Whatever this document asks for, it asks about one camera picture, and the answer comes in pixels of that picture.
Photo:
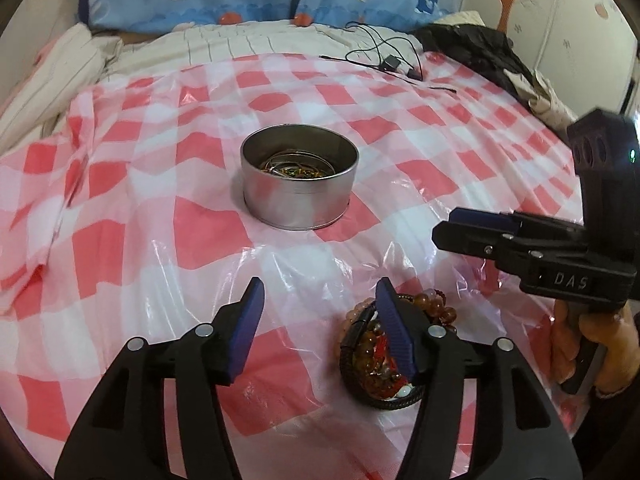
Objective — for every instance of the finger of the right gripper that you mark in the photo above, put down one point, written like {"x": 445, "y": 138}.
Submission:
{"x": 479, "y": 239}
{"x": 480, "y": 217}

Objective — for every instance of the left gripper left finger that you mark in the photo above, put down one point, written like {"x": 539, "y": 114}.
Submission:
{"x": 211, "y": 355}

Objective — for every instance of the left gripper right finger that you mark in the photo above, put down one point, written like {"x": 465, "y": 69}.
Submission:
{"x": 430, "y": 357}

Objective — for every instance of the red white checkered plastic sheet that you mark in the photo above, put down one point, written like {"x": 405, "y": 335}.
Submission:
{"x": 130, "y": 221}

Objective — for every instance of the black jacket on bed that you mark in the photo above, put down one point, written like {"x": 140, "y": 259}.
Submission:
{"x": 483, "y": 50}

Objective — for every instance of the round silver metal tin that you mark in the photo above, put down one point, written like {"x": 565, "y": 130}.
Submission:
{"x": 297, "y": 205}

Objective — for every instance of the silver metal bangle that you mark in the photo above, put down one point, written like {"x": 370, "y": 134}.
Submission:
{"x": 297, "y": 165}

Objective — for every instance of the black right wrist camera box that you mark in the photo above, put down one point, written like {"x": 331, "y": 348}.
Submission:
{"x": 605, "y": 149}

